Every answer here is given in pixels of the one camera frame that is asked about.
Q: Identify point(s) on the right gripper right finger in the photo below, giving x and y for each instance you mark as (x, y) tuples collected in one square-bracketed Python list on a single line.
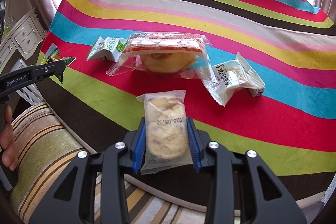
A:
[(263, 197)]

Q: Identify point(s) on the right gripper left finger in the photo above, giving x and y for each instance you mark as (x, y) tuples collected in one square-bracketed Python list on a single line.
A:
[(71, 198)]

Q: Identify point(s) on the dark green snack packet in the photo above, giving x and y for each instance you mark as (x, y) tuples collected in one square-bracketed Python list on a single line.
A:
[(53, 54)]

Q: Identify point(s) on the clear cookie packet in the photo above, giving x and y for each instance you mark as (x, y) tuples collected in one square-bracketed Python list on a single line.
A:
[(167, 141)]

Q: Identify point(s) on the white green lemon snack packet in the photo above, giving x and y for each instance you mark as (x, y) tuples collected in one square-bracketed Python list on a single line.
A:
[(107, 49)]

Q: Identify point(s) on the white pastry snack packet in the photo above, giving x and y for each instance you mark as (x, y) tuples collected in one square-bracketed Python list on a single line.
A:
[(225, 79)]

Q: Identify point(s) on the large clear bread bag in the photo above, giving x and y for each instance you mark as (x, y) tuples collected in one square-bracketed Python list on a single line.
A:
[(162, 52)]

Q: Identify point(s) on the person's left hand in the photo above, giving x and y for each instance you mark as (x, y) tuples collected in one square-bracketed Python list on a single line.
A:
[(9, 156)]

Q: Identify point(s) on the white rack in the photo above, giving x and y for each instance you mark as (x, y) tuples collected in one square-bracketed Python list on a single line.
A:
[(30, 93)]

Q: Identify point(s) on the white drawer cabinet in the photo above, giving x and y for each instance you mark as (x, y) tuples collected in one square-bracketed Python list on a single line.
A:
[(24, 38)]

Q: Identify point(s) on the striped sofa cushion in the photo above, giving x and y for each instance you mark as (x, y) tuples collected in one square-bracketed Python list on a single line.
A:
[(45, 148)]

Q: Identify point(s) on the colourful striped cloth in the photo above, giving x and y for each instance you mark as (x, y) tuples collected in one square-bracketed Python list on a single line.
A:
[(289, 43)]

